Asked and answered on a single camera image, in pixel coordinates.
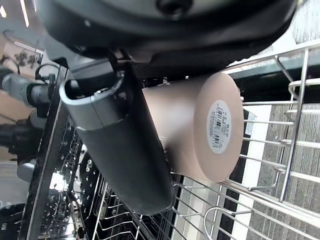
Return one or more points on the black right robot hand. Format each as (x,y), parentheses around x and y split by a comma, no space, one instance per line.
(130,160)

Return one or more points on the tan cup with barcode label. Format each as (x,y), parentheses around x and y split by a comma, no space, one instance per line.
(185,130)

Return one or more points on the black dishwasher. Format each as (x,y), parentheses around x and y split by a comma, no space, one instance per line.
(47,155)

